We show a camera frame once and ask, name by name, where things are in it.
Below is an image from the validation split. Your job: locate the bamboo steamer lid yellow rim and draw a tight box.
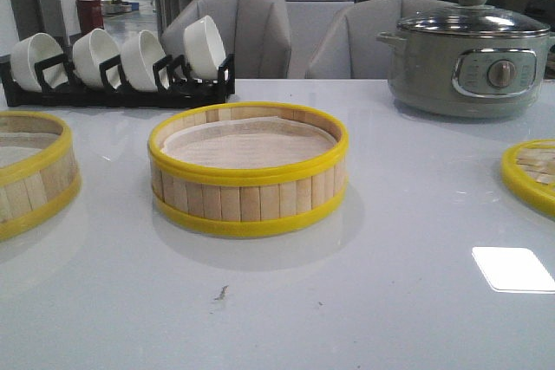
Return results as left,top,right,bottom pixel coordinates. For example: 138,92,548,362
500,139,554,217

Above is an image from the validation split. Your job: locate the grey chair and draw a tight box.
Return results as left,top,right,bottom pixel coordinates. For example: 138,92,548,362
305,0,451,80
160,0,291,79

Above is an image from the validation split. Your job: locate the red bin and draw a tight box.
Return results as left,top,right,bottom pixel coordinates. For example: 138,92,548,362
75,0,104,36

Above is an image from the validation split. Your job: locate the green electric cooking pot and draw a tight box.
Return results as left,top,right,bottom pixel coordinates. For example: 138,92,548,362
376,29,554,119

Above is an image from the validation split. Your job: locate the grey chair left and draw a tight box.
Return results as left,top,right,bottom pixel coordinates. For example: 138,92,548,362
160,0,291,79

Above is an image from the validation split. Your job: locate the white steamer liner cloth centre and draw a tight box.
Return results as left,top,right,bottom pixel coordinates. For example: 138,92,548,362
161,116,336,169

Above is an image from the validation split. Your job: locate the white bowl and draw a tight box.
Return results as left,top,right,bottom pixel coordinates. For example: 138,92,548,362
183,16,226,81
121,30,167,93
72,28,120,89
10,32,63,93

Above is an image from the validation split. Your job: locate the bamboo steamer tier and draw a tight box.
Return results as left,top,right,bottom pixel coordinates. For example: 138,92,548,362
147,101,349,237
1,111,82,240

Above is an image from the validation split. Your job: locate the grey chair right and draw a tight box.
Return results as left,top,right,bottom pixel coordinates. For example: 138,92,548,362
305,0,451,80

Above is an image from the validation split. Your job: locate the white bowl far left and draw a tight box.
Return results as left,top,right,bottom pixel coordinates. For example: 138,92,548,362
10,32,63,93

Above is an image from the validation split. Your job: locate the black bowl rack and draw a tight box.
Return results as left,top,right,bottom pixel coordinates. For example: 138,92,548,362
1,53,235,109

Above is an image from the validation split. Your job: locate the glass pot lid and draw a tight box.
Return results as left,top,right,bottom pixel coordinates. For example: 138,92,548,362
397,0,551,37

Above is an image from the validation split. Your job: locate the white bowl right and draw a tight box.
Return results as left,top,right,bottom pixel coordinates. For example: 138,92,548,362
183,16,226,81

